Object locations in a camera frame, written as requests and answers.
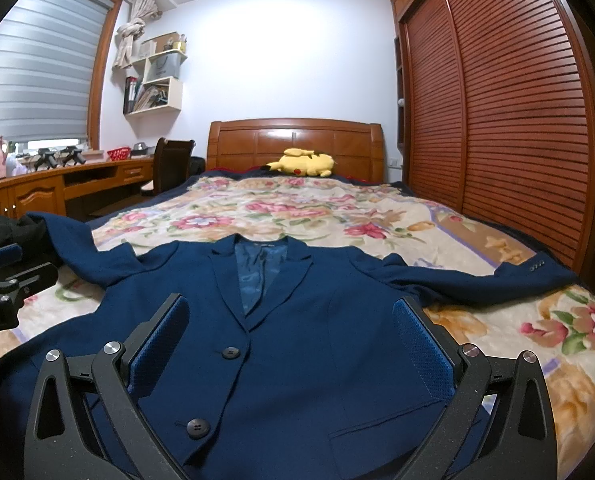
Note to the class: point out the grey window blind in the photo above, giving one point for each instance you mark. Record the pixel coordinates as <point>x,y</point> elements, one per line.
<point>37,60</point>

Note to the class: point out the black cloth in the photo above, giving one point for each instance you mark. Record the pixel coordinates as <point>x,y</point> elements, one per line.
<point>17,230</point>

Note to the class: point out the dark wooden chair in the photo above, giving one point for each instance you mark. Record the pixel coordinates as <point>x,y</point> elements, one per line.
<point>170,160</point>

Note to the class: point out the white wall socket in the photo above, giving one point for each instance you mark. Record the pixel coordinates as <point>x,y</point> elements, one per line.
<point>395,162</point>

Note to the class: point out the grey paper bag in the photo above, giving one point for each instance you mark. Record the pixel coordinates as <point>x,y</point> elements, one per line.
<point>162,69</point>

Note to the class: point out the wooden bed headboard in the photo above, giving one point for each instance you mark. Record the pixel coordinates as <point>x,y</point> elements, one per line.
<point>257,145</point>

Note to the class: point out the silver bowl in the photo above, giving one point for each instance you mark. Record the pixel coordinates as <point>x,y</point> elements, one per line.
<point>140,149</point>

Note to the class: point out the wooden window frame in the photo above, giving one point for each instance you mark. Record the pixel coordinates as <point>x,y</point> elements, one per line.
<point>102,75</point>

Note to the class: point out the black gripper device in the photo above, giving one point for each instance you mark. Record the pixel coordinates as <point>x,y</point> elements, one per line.
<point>45,158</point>
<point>72,155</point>

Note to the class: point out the wooden desk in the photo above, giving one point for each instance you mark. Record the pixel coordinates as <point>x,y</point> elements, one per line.
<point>32,195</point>

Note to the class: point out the yellow plush toy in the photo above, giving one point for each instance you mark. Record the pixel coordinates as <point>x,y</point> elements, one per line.
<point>302,162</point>

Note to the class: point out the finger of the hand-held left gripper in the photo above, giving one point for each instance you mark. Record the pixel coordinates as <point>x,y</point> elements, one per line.
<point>32,277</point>
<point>5,257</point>

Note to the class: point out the red basket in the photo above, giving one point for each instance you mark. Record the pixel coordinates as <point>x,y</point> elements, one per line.
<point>119,154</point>

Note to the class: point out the black binders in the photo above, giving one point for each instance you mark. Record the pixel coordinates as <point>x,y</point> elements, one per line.
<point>130,95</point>

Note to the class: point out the blue suit jacket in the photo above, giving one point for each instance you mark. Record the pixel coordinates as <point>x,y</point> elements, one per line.
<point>297,360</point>

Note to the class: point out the floral blanket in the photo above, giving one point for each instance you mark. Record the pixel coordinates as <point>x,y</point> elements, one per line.
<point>327,210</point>

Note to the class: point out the black bag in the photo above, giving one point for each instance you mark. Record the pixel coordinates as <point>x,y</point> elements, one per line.
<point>198,165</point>

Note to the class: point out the lilac container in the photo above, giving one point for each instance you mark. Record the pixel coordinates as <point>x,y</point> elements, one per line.
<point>15,166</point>

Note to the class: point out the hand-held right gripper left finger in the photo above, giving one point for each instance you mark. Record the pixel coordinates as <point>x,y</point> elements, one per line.
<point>160,345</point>

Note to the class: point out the beige chair cushion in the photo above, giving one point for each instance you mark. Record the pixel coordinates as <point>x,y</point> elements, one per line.
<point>147,188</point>

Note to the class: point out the beige tied curtain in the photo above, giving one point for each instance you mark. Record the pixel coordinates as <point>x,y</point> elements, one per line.
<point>130,35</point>

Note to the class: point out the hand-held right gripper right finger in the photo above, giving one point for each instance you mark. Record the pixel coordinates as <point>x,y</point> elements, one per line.
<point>422,345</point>

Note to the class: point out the wooden louvered wardrobe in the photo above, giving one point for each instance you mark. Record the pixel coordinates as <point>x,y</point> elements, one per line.
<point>502,110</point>

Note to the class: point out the white wall shelf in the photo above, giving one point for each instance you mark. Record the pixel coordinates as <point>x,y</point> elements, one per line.
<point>175,95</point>

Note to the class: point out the stack of papers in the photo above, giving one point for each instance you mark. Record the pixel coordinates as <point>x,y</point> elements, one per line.
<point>152,97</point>

